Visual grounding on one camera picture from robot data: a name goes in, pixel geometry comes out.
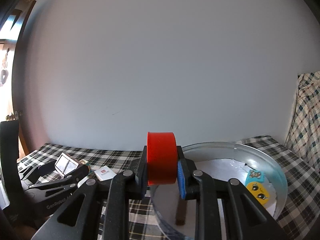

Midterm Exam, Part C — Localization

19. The round metal tin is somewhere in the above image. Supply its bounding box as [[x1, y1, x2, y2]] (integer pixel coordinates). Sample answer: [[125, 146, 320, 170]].
[[150, 142, 287, 239]]

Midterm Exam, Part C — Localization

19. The red cylinder block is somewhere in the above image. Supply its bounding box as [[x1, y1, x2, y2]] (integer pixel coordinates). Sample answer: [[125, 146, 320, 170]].
[[146, 132, 178, 186]]

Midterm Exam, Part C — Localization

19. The white red small box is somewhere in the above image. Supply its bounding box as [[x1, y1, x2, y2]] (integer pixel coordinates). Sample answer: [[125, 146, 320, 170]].
[[94, 166, 116, 181]]

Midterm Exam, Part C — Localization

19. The black white plaid tablecloth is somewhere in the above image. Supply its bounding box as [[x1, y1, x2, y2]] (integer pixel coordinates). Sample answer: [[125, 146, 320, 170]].
[[17, 135, 319, 239]]

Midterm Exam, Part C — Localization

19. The teal animal toy brick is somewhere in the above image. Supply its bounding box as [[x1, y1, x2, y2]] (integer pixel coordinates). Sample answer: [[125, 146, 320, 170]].
[[245, 170, 265, 184]]

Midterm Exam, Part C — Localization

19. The yellow face toy brick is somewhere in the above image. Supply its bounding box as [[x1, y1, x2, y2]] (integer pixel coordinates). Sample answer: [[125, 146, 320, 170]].
[[246, 181, 270, 206]]

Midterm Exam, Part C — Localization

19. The white picture card block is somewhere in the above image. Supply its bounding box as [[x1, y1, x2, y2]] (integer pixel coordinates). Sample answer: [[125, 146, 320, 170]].
[[54, 153, 79, 177]]

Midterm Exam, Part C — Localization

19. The plaid cloth covered furniture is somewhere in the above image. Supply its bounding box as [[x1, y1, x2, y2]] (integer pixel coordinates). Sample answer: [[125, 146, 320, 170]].
[[285, 72, 319, 173]]

